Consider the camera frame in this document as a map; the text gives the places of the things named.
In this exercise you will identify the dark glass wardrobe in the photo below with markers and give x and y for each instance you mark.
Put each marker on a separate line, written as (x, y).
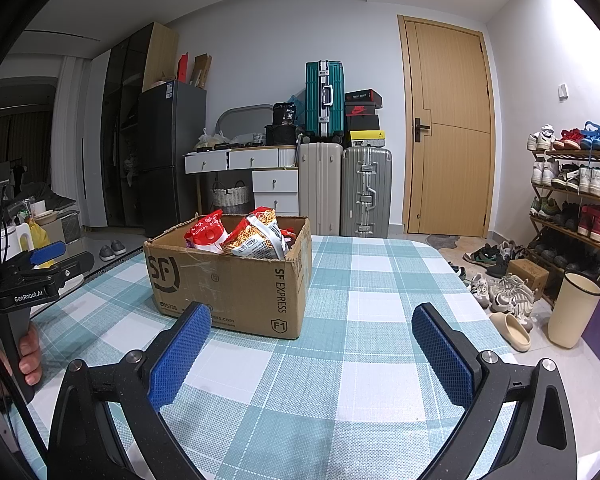
(125, 125)

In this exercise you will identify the yellow plastic bag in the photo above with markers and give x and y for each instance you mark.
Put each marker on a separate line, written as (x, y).
(40, 237)

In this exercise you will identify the person's left hand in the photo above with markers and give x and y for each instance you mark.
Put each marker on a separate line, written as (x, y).
(31, 355)

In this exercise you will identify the beige suitcase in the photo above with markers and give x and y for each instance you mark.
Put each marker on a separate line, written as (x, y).
(320, 185)

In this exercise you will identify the grey mesh bin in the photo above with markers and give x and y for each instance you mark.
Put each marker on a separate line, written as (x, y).
(70, 227)

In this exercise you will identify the white curtain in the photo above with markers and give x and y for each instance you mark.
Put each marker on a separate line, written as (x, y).
(70, 145)

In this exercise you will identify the flat cardboard package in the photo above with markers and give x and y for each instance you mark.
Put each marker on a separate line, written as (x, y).
(202, 70)

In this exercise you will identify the black refrigerator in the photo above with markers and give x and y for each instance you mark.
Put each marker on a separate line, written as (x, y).
(172, 155)

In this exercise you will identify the knotted plastic bag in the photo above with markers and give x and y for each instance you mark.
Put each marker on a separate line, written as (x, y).
(207, 140)

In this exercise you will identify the black printed bag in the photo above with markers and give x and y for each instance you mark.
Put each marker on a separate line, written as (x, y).
(284, 114)

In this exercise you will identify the teal suitcase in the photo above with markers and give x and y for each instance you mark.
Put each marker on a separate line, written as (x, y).
(325, 95)

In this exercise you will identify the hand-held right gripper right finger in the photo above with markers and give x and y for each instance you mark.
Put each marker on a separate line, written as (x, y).
(442, 355)

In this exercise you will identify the black storage box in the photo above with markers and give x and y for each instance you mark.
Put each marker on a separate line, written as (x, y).
(280, 135)

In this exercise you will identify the beige slide sandal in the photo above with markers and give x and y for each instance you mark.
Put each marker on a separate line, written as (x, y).
(510, 330)

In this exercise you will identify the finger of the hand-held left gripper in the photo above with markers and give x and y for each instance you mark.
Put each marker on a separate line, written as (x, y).
(47, 254)
(77, 264)

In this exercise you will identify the woven laundry basket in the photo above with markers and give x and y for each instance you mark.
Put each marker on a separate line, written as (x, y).
(230, 195)

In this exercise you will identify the yellow black shoe box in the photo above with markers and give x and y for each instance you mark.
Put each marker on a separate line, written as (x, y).
(367, 138)

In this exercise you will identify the plain black shoe box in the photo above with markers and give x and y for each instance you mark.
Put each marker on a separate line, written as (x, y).
(364, 122)

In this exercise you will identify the black red-trim shoe box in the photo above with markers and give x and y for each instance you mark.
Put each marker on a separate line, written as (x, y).
(362, 96)

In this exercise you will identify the small cardboard carton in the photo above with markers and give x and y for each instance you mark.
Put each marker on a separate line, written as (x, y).
(530, 272)

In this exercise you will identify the grey floor mat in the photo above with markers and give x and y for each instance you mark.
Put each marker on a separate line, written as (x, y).
(442, 241)

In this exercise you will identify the white drawer dresser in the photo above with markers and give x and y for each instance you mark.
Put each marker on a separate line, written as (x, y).
(275, 180)

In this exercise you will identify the grey suitcase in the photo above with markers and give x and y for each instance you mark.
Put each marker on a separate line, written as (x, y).
(365, 190)

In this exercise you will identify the pile of loose sneakers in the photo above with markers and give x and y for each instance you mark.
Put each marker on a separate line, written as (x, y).
(505, 295)

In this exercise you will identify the grey arched mirror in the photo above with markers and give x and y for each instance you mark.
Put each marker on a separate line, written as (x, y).
(240, 117)

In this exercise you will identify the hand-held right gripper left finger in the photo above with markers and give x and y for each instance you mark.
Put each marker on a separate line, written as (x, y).
(177, 355)

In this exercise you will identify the brown cardboard box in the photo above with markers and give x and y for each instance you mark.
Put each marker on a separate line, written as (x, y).
(230, 285)

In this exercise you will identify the red snack bag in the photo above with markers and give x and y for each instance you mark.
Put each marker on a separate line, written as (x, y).
(207, 232)

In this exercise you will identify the white plastic jug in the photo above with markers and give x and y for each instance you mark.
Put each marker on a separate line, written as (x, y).
(22, 240)

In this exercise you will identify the wooden door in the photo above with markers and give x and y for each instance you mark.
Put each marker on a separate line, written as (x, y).
(450, 135)

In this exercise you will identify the small white basket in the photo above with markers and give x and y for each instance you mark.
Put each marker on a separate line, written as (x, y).
(257, 137)

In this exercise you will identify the grey slipper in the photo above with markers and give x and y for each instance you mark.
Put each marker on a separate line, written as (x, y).
(117, 247)
(105, 252)

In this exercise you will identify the cream waste bin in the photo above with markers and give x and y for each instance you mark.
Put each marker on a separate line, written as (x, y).
(575, 310)

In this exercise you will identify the blue plastic bag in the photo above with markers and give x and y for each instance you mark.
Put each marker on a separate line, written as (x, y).
(292, 102)

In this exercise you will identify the dark clothes pile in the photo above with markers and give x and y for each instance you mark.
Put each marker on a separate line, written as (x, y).
(55, 200)

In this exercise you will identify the shelved assorted shoes collection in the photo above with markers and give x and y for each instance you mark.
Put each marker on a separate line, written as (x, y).
(590, 180)

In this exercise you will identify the red flat package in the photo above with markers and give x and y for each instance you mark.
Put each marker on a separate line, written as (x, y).
(181, 67)

